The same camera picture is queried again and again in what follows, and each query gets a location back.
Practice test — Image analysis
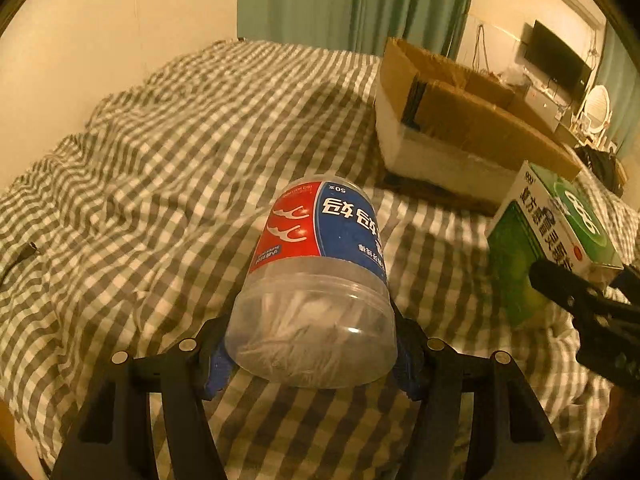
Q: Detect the green white medicine box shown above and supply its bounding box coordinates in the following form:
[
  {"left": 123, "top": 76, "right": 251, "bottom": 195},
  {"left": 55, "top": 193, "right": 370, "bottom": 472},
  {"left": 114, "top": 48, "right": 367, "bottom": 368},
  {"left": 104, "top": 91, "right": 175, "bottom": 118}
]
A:
[{"left": 487, "top": 162, "right": 623, "bottom": 333}]

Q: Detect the clear cotton swab jar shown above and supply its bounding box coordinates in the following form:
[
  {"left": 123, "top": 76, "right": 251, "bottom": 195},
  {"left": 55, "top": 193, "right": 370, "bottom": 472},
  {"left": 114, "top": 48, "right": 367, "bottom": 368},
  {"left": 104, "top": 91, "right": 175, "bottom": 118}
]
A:
[{"left": 224, "top": 174, "right": 397, "bottom": 389}]

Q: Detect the black backpack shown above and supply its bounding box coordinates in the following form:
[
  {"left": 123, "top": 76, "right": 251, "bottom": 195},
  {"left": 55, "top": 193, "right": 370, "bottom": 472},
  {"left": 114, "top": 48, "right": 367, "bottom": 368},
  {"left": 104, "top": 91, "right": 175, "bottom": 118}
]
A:
[{"left": 574, "top": 145, "right": 624, "bottom": 197}]

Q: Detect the white oval mirror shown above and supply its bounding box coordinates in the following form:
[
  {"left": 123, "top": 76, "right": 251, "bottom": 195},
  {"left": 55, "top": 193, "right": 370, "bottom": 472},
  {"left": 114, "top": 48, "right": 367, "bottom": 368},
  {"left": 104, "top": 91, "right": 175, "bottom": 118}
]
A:
[{"left": 580, "top": 84, "right": 612, "bottom": 136}]

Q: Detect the brown cardboard box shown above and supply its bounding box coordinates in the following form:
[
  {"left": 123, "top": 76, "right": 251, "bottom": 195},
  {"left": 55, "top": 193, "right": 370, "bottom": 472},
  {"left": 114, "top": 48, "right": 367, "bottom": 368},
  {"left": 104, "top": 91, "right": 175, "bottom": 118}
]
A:
[{"left": 375, "top": 38, "right": 579, "bottom": 216}]

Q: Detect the gray checkered bed cover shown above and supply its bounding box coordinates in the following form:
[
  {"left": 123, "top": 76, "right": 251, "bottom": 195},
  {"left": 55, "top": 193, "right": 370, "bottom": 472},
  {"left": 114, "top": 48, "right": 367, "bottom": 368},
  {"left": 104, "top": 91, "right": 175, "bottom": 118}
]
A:
[{"left": 1, "top": 41, "right": 611, "bottom": 478}]

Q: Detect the green window curtain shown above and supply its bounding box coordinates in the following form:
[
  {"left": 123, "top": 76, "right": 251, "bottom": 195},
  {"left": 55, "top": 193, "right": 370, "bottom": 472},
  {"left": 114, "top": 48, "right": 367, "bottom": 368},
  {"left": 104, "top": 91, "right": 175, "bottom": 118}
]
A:
[{"left": 597, "top": 23, "right": 639, "bottom": 156}]

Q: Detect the black wall television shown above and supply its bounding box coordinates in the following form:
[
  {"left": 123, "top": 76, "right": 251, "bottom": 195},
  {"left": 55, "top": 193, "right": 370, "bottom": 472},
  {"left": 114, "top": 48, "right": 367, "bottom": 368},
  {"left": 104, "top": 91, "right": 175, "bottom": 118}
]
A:
[{"left": 524, "top": 21, "right": 591, "bottom": 101}]

